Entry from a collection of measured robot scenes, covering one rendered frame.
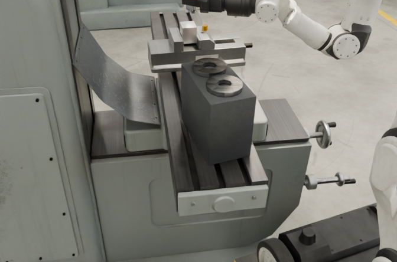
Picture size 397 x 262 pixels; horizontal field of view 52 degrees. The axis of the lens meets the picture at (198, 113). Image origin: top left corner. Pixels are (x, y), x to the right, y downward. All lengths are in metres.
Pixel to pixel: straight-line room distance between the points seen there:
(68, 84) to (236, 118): 0.51
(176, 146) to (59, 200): 0.52
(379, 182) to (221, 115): 0.44
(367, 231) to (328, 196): 0.96
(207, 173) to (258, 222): 0.75
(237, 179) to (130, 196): 0.61
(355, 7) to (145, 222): 1.06
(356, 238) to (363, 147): 1.46
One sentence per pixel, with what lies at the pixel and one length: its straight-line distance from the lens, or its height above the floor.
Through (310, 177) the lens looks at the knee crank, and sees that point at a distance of 1.66.
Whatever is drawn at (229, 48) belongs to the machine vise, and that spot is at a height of 1.02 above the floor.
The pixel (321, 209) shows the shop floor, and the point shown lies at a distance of 2.36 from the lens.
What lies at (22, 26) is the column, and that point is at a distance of 1.16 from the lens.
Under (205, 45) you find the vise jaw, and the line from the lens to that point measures 1.46.
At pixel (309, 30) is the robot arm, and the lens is 1.30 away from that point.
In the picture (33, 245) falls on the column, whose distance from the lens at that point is 1.64.
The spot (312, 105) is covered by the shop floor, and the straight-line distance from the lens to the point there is 3.17.
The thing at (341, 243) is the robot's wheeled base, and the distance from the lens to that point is 1.44.
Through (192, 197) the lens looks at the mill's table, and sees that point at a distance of 1.00.
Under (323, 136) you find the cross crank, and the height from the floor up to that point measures 0.66.
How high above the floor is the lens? 1.66
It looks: 34 degrees down
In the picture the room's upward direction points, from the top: 1 degrees clockwise
